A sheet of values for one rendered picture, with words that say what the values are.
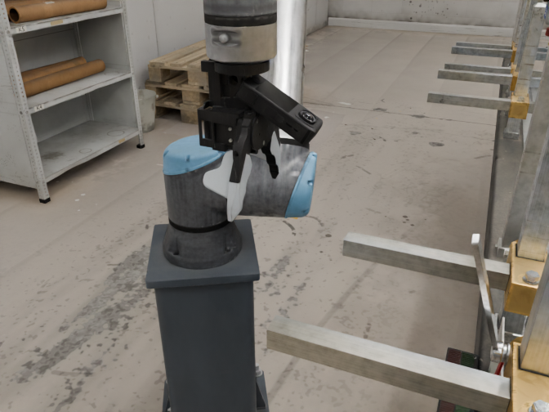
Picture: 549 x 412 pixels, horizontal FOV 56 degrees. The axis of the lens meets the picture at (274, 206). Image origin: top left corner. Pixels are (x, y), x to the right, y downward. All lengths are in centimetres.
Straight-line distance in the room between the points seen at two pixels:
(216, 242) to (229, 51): 62
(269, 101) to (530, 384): 43
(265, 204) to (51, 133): 262
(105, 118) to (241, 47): 312
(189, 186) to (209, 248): 16
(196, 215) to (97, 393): 84
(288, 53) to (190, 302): 60
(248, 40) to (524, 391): 49
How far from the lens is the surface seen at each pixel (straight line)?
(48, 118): 356
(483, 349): 90
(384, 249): 82
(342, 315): 201
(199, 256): 118
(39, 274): 242
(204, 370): 137
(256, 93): 66
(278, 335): 63
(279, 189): 108
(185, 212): 115
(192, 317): 126
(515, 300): 79
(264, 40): 65
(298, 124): 65
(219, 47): 65
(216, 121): 69
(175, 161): 111
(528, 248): 83
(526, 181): 107
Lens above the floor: 128
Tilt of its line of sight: 28 degrees down
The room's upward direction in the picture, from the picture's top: straight up
